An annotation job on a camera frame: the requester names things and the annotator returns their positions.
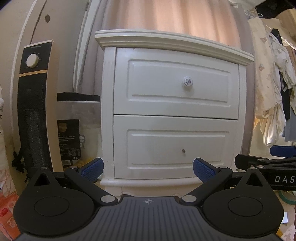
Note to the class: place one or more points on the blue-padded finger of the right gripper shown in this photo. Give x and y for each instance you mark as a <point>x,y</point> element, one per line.
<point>283,151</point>

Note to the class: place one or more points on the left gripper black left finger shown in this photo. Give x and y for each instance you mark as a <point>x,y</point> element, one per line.
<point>72,186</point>

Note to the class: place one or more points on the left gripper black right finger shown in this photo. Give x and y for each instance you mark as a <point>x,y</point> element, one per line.
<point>221,185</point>

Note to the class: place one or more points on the white lower drawer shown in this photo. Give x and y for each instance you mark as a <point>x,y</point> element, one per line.
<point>158,147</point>

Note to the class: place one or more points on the floral ceramic drawer knob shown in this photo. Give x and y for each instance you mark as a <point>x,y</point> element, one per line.
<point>187,81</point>

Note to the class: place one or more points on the white wooden drawer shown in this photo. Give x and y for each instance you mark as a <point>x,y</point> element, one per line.
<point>150,82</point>

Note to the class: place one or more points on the green tape roll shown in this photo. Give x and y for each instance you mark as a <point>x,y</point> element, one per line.
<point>288,197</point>

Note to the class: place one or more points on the black labelled box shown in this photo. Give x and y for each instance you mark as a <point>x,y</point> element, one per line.
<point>69,139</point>

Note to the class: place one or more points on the beige black tower heater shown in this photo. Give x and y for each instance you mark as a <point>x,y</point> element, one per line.
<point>36,107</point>

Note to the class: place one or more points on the clear plastic storage bin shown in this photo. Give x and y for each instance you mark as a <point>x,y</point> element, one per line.
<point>86,109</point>

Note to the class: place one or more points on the hanging floral clothes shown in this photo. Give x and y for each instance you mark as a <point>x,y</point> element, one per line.
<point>274,73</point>

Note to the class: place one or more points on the orange red package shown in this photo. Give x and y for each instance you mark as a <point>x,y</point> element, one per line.
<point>8,224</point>

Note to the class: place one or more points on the white nightstand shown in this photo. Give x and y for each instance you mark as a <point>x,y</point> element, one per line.
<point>112,40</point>

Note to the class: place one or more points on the pink curtain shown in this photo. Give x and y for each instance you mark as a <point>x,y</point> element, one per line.
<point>220,21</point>

